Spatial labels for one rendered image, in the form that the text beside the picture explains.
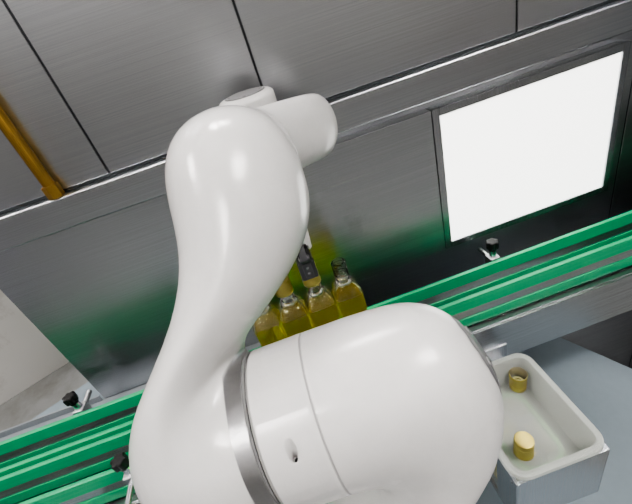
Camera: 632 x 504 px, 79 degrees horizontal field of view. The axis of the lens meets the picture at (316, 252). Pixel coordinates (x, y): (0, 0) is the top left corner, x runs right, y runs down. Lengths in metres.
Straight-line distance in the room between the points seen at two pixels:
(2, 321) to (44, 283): 2.37
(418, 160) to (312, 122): 0.40
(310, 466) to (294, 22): 0.68
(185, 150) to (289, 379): 0.14
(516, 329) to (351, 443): 0.80
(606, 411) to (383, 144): 0.83
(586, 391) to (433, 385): 1.03
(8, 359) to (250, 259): 3.31
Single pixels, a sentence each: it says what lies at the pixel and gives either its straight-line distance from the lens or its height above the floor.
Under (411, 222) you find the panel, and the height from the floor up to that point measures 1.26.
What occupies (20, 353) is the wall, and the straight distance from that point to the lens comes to 3.47.
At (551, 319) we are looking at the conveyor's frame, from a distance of 1.04.
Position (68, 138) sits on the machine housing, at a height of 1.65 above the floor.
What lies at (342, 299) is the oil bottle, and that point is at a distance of 0.77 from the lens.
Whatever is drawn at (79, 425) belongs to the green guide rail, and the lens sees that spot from 1.08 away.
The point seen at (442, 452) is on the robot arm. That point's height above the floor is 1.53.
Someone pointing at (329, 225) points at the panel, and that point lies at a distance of 0.84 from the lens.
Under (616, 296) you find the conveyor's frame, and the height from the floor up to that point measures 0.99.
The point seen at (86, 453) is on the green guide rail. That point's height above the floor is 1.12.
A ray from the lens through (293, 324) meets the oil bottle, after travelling 0.78.
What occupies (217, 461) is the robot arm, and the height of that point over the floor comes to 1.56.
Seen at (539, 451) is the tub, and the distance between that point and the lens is 0.92.
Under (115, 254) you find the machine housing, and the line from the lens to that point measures 0.90.
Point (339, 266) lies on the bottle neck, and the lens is 0.74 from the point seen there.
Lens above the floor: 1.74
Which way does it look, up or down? 33 degrees down
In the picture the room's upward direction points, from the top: 19 degrees counter-clockwise
